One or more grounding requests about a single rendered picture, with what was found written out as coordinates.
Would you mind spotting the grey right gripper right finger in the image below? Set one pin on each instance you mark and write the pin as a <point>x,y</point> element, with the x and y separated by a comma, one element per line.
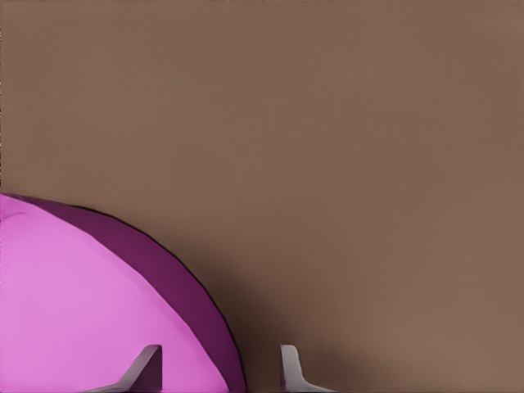
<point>292,370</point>

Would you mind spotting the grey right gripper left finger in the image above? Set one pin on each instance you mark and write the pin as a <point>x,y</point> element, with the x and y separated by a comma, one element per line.
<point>144,372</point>

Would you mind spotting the pink plate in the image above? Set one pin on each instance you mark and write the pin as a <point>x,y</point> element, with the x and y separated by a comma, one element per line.
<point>73,294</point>

